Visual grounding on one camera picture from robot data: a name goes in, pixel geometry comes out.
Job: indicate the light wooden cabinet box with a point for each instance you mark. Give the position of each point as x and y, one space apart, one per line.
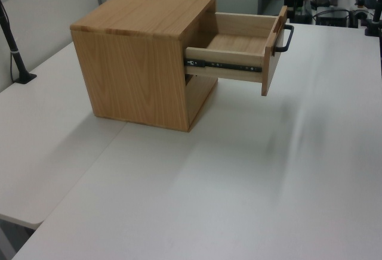
128 63

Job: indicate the black equipment box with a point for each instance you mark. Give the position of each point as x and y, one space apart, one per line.
332 18

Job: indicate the black clamp stand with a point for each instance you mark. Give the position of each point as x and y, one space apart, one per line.
376 12

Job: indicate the black camera stand pole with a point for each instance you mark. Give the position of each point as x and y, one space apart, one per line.
12 48

